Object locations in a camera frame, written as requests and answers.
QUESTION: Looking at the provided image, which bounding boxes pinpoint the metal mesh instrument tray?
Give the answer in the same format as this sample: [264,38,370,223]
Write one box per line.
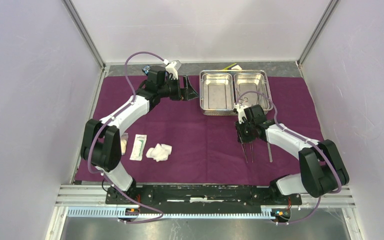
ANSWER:
[199,70,268,116]

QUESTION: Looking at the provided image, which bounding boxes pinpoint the steel right inner pan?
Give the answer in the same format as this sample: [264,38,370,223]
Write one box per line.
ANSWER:
[233,71,273,112]

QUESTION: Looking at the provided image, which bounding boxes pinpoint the aluminium corner frame rail left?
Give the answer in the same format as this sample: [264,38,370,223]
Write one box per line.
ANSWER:
[62,0,106,69]

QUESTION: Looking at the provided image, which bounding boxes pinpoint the steel left inner pan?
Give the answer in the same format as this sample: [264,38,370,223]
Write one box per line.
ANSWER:
[200,72,234,112]

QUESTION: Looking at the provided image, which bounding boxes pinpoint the white gauze wad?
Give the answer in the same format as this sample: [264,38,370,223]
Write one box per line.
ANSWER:
[145,143,173,162]

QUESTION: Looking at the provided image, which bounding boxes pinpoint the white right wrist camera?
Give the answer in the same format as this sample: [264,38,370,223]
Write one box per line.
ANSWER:
[234,103,248,124]

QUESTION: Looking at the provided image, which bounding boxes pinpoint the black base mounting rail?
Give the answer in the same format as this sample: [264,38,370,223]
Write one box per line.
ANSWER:
[105,184,303,215]

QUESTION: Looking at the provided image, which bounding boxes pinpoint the steel pan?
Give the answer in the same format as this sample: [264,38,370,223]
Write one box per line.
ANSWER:
[200,72,234,112]
[233,71,273,112]

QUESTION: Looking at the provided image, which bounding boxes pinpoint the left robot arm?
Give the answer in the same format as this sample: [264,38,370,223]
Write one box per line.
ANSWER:
[80,60,199,204]

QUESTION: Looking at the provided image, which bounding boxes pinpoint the steel forceps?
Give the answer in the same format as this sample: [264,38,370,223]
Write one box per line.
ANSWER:
[267,142,273,163]

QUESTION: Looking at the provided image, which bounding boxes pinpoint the aluminium front frame rail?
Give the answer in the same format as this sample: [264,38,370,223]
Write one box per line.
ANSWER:
[55,185,356,219]

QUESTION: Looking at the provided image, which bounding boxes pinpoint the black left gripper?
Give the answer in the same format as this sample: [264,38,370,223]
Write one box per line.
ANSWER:
[158,75,199,101]

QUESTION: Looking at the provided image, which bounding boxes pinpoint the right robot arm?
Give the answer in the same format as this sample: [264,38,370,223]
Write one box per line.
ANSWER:
[235,104,350,204]

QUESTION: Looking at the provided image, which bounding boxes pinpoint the black blue toy car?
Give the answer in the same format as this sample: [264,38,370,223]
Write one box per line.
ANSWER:
[142,65,151,75]

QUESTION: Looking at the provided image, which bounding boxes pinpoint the aluminium corner frame rail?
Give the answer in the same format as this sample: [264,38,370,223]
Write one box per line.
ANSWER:
[62,0,106,69]
[296,0,341,68]

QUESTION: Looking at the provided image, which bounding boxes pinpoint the steel surgical scissors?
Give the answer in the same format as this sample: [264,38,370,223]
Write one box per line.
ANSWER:
[237,96,249,106]

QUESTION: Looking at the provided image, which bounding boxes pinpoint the suture packet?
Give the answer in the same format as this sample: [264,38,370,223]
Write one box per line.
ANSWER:
[129,134,147,161]

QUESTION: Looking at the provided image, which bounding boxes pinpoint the steel needle holder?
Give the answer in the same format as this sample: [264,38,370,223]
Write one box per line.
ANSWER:
[241,143,248,163]

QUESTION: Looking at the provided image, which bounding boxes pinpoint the aluminium corner frame rail right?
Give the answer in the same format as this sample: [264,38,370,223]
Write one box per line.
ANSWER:
[296,0,341,68]

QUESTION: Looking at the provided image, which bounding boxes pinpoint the purple cloth wrap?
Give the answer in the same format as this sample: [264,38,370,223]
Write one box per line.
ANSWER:
[93,76,324,186]

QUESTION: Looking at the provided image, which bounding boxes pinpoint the thin curved steel tweezers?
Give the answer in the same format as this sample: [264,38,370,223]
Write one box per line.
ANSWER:
[249,142,254,163]

